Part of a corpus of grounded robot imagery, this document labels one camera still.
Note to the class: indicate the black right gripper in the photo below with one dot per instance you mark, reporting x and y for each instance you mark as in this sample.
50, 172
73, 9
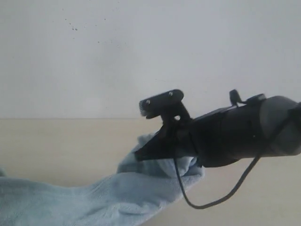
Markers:
177, 143

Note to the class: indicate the light blue fluffy towel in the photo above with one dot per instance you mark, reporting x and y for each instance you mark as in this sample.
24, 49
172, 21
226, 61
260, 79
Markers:
136, 192

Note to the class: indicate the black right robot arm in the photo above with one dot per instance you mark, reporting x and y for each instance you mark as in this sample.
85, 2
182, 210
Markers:
269, 126

